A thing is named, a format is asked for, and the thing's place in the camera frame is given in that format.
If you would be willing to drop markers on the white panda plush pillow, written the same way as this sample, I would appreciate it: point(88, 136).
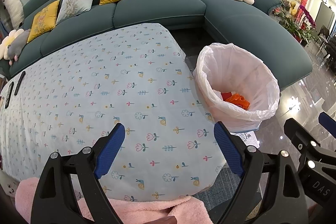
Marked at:
point(13, 8)

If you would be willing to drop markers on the waste bin with white bag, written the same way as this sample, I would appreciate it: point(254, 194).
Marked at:
point(210, 77)

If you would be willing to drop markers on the purple orchid plant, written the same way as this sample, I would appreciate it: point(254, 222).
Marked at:
point(307, 15)

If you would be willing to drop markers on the small white flower cushion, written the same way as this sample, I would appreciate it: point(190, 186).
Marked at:
point(6, 43)

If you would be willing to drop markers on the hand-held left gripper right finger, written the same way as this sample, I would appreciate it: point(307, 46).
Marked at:
point(228, 150)

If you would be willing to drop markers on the grey mouse plush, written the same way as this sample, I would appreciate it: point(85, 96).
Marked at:
point(18, 45)

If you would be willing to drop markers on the slim black remote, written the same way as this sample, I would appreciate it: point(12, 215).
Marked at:
point(19, 83)

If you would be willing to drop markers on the dark dining chair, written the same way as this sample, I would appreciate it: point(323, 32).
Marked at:
point(329, 43)

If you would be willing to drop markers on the pink fleece clothing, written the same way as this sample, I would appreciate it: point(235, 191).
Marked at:
point(157, 209)

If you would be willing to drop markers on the light blue embroidered cushion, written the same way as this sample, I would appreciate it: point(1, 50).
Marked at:
point(76, 2)

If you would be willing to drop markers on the teal corner sofa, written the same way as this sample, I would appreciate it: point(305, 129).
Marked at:
point(157, 11)

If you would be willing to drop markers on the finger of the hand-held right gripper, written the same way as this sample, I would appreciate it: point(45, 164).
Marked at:
point(328, 123)
point(302, 134)

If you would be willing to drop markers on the black remote with buttons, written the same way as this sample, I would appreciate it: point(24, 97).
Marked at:
point(9, 95)

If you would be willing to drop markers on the green potted plant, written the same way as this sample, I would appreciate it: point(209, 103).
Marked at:
point(291, 24)

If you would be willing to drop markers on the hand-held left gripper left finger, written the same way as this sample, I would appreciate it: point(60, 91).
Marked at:
point(110, 153)

